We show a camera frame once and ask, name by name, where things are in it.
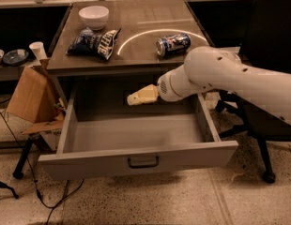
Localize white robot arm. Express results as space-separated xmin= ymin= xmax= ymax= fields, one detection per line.
xmin=127 ymin=46 xmax=291 ymax=126

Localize brown cardboard box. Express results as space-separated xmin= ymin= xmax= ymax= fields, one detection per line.
xmin=7 ymin=60 xmax=65 ymax=151

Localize blue soda can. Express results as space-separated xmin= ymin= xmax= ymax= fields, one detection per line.
xmin=156 ymin=33 xmax=191 ymax=57

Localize dark drawer handle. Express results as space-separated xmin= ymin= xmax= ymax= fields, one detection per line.
xmin=127 ymin=156 xmax=160 ymax=169

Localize white bowl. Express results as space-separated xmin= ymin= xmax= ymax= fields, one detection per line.
xmin=79 ymin=6 xmax=110 ymax=30

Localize dark round plate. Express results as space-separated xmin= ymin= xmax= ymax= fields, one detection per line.
xmin=3 ymin=49 xmax=29 ymax=67

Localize blue chip bag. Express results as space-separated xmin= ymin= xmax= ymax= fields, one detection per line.
xmin=67 ymin=27 xmax=120 ymax=61

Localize black tripod leg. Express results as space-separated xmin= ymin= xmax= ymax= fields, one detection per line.
xmin=12 ymin=133 xmax=40 ymax=179

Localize black cable on floor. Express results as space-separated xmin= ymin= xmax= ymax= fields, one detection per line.
xmin=0 ymin=97 xmax=85 ymax=225

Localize grey open drawer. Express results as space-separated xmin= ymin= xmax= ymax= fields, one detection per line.
xmin=38 ymin=75 xmax=237 ymax=180

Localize black office chair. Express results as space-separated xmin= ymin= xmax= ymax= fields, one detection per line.
xmin=215 ymin=0 xmax=291 ymax=184

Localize white paper cup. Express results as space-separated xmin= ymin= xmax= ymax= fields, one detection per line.
xmin=29 ymin=41 xmax=47 ymax=60

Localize grey cabinet with counter top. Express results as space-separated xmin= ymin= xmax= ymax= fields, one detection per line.
xmin=47 ymin=0 xmax=208 ymax=102

